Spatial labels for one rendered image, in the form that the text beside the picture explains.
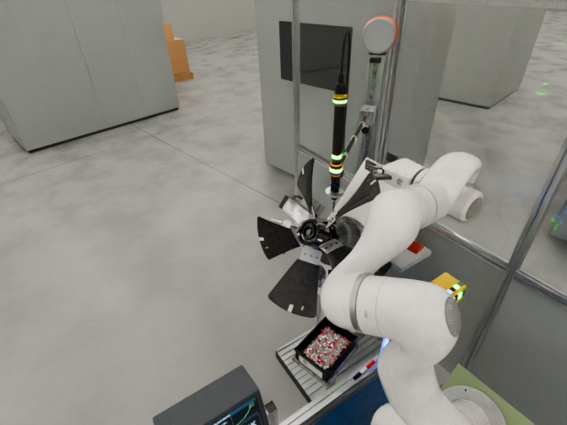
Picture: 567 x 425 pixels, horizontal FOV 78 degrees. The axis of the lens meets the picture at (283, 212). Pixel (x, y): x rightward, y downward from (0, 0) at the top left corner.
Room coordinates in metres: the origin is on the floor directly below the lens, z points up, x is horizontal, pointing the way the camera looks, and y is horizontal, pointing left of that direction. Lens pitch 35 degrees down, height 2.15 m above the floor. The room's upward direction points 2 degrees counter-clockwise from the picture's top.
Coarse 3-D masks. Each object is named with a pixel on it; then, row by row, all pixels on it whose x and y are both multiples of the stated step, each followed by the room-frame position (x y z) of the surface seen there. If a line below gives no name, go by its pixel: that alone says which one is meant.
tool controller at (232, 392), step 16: (240, 368) 0.56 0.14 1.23; (208, 384) 0.52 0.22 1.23; (224, 384) 0.51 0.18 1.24; (240, 384) 0.50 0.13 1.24; (192, 400) 0.47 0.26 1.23; (208, 400) 0.47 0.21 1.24; (224, 400) 0.46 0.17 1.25; (240, 400) 0.46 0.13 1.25; (256, 400) 0.47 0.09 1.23; (160, 416) 0.44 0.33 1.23; (176, 416) 0.43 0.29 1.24; (192, 416) 0.43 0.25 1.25; (208, 416) 0.42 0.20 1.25; (224, 416) 0.42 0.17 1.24; (240, 416) 0.44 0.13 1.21; (256, 416) 0.45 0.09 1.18
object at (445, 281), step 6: (444, 276) 1.03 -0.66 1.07; (450, 276) 1.02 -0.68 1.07; (432, 282) 0.99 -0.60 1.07; (438, 282) 0.99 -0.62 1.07; (444, 282) 0.99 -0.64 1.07; (450, 282) 0.99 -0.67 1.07; (456, 282) 0.99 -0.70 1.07; (462, 288) 0.95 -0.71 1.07; (456, 294) 0.93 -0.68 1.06; (456, 300) 0.94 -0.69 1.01
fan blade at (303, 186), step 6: (312, 162) 1.43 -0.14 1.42; (306, 168) 1.46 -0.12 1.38; (312, 168) 1.40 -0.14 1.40; (300, 174) 1.51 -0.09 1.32; (306, 174) 1.44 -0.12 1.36; (306, 180) 1.41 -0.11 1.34; (300, 186) 1.48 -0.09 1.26; (306, 186) 1.39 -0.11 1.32; (306, 192) 1.38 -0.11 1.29; (306, 198) 1.38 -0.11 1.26; (306, 204) 1.40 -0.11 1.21
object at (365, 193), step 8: (368, 176) 1.29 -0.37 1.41; (368, 184) 1.23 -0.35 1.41; (376, 184) 1.18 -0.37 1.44; (360, 192) 1.21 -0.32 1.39; (368, 192) 1.16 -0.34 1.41; (376, 192) 1.12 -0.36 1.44; (352, 200) 1.20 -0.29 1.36; (360, 200) 1.15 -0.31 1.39; (368, 200) 1.12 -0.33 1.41; (344, 208) 1.18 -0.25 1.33; (352, 208) 1.14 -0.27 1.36; (336, 216) 1.18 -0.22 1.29
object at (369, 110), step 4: (368, 104) 1.73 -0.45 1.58; (372, 104) 1.73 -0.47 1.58; (364, 108) 1.69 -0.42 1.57; (368, 108) 1.69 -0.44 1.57; (372, 108) 1.68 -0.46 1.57; (376, 108) 1.71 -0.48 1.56; (360, 112) 1.66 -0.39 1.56; (364, 112) 1.65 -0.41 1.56; (368, 112) 1.64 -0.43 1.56; (372, 112) 1.64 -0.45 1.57; (360, 116) 1.66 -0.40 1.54; (368, 116) 1.64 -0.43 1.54; (372, 116) 1.64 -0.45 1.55; (360, 120) 1.66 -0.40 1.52; (368, 120) 1.64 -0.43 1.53; (372, 120) 1.63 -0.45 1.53; (364, 124) 1.65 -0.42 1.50; (368, 124) 1.64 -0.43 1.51; (372, 124) 1.63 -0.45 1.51
